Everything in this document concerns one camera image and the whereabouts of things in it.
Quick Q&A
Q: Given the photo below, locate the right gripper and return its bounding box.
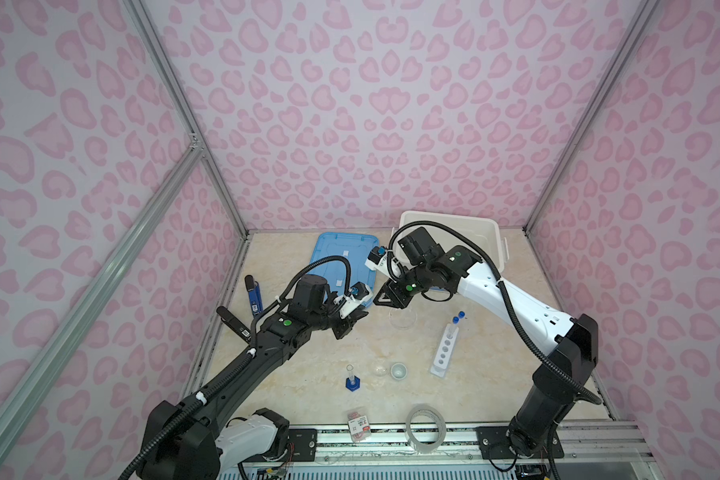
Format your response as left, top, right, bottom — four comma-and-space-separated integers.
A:
369, 261, 433, 308

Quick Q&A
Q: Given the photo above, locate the clear glass petri dish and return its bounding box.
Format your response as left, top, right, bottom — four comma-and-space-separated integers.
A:
388, 308, 418, 330

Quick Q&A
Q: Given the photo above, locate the small clear watch glass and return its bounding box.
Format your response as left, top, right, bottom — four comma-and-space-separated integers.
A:
371, 361, 388, 377

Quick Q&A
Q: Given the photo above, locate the blue base graduated cylinder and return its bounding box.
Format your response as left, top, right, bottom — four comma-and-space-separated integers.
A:
345, 364, 361, 392

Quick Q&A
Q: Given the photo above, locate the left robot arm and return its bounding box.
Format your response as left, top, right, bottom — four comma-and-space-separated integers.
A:
120, 274, 377, 479

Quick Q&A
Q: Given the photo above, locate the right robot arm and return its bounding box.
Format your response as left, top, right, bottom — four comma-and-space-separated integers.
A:
374, 220, 603, 458

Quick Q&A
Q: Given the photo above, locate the blue bin lid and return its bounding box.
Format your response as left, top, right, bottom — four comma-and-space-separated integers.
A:
310, 232, 379, 295

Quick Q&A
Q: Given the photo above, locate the blue lighter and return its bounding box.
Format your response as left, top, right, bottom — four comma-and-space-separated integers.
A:
244, 275, 263, 318

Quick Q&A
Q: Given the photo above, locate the black marker tool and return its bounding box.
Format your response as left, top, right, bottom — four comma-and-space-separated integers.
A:
216, 306, 252, 343

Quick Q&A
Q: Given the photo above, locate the white test tube rack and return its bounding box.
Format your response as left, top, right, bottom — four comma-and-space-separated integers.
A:
430, 322, 459, 378

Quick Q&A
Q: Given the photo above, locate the small white cup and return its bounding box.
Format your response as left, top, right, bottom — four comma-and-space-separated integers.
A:
389, 362, 408, 381

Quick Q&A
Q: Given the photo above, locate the white plastic storage bin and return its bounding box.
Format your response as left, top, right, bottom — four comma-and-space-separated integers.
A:
393, 210, 508, 273

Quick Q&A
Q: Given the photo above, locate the small clear slide box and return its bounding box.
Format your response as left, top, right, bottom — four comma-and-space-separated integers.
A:
347, 408, 372, 443

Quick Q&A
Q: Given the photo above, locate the clear tape roll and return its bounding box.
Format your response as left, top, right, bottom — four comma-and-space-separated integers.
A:
404, 404, 448, 455

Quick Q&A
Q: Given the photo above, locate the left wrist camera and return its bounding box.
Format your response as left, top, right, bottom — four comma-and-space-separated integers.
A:
339, 282, 373, 319

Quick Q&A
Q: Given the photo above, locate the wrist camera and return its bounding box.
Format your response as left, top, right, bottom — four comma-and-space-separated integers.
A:
339, 282, 373, 319
365, 246, 389, 276

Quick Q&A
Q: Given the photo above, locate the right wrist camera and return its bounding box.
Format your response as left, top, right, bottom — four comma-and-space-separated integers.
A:
365, 246, 389, 276

